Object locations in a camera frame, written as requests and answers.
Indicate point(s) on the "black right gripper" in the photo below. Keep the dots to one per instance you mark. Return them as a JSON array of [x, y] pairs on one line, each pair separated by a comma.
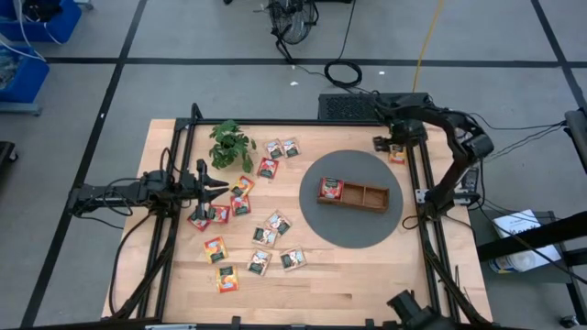
[[408, 133]]

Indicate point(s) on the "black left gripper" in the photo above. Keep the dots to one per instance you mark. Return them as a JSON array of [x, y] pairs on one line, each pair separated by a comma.
[[202, 206]]

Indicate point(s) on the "orange tea packet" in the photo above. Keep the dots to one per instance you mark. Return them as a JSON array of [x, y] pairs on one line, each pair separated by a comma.
[[243, 186], [397, 157], [215, 250], [227, 279]]

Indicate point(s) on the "red tea packet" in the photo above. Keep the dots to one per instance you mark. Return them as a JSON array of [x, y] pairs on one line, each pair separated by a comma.
[[268, 168], [220, 214], [199, 224], [331, 189], [240, 205]]

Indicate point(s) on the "wooden compartment tray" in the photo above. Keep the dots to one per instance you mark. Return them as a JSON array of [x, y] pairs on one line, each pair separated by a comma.
[[364, 197]]

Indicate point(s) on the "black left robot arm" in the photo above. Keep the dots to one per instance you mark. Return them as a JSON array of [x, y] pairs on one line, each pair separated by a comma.
[[119, 192]]

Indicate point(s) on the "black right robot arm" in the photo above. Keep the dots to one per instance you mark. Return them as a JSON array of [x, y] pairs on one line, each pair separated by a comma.
[[472, 144]]

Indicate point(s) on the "beige tea packet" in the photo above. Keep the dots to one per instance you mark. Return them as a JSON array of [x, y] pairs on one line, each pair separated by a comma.
[[291, 148], [274, 149], [278, 223], [293, 259], [259, 262], [264, 237]]

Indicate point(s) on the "green potted plant white pot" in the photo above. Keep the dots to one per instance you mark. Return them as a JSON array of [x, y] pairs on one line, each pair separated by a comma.
[[229, 146]]

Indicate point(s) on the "black computer case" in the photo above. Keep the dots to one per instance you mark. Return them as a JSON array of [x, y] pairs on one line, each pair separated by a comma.
[[348, 106]]

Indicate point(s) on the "round grey woven mat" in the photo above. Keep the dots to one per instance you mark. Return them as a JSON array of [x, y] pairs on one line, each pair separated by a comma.
[[353, 229]]

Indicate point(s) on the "grey side table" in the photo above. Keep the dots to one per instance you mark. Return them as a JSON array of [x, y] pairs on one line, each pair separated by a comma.
[[481, 224]]

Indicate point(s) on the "black edge clamp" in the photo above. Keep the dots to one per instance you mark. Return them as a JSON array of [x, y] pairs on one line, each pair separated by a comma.
[[236, 322], [368, 323]]

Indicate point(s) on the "black floor fan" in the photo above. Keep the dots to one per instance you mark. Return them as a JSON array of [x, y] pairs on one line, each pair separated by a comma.
[[293, 23]]

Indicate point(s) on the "black metal stand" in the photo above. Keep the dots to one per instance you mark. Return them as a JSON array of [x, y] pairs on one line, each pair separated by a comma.
[[527, 238]]

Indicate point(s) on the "black boxy device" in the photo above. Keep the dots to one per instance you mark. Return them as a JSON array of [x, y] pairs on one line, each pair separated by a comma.
[[413, 311]]

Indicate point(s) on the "blue storage bin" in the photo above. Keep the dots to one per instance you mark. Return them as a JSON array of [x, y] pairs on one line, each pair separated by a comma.
[[39, 73], [69, 23]]

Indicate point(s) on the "black cart base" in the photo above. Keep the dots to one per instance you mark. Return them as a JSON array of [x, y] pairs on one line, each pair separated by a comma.
[[7, 153]]

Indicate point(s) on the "black aluminium table frame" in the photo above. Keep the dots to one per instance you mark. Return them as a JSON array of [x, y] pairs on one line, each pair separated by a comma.
[[298, 122]]

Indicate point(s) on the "silver aluminium bracket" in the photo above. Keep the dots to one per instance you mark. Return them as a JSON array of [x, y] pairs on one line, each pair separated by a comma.
[[169, 327]]

